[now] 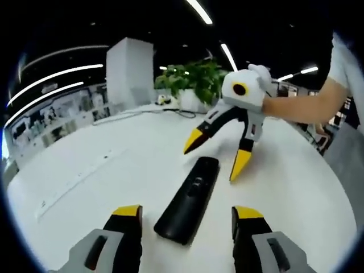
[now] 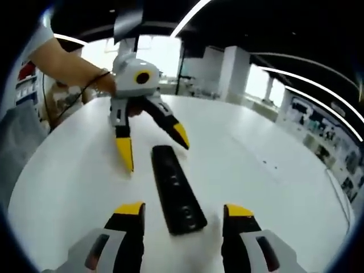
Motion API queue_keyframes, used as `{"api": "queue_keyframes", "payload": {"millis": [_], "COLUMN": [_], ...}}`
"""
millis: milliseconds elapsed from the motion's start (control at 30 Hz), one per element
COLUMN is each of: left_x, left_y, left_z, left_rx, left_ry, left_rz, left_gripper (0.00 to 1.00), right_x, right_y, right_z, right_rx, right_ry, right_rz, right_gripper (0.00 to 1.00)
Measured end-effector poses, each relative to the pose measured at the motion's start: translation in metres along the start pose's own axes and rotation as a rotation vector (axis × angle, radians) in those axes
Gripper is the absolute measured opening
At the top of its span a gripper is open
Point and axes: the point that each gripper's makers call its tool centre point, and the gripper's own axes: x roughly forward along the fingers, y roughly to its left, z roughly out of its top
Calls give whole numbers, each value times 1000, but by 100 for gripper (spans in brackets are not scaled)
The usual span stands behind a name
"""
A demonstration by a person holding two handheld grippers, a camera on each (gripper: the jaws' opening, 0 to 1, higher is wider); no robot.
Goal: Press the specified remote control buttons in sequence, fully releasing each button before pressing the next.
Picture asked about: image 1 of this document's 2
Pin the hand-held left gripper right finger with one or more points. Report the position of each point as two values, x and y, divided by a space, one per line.
247 236

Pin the black remote control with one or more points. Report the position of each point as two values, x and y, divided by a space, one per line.
185 210

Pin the grey mesh office chair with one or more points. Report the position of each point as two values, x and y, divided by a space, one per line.
347 159

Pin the white plant pot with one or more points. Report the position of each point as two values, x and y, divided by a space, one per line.
189 99

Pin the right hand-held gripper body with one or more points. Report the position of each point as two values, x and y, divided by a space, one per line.
253 94

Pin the background display wall shelving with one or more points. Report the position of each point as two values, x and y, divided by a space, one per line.
57 125

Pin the white square pillar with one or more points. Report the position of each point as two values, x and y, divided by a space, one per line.
128 74

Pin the ceiling light strip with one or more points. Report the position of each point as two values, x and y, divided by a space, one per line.
57 74
200 11
42 98
229 57

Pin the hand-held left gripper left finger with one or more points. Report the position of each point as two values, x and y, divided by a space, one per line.
125 233

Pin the person's clothed torso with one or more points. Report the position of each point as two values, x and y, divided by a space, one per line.
347 62

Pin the small yellow toy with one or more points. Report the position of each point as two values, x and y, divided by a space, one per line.
163 100

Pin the green potted plant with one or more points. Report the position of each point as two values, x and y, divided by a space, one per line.
199 76

